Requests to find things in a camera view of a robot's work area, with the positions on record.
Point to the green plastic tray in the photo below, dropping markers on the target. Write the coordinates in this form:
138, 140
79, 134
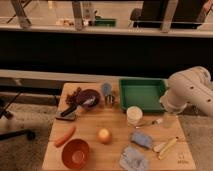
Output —
143, 93

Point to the blue crumpled cloth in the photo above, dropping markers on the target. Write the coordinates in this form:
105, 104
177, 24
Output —
133, 160

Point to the orange carrot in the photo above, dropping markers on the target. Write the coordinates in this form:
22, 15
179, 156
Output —
63, 139

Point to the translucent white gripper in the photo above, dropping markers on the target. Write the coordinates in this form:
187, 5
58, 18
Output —
168, 120

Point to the red bowl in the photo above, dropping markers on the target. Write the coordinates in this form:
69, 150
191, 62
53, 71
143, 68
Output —
75, 154

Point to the blue sponge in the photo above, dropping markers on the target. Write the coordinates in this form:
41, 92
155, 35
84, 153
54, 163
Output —
142, 139

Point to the dark purple bowl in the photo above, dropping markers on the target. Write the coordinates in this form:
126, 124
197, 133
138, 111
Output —
89, 93

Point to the blue-lidded metal cup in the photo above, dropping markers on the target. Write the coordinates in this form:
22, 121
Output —
109, 97

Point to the black-handled spatula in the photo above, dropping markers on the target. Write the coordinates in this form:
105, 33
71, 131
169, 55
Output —
68, 114

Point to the white lidded jar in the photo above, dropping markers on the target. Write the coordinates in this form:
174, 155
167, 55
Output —
134, 115

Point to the yellow onion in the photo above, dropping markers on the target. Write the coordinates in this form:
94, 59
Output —
104, 136

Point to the dark grape bunch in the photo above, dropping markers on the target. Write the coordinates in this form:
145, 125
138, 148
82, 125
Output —
71, 98

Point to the black chair background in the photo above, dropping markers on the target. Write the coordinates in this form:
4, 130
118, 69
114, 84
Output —
176, 14

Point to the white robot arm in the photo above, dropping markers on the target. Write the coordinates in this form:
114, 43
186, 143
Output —
190, 86

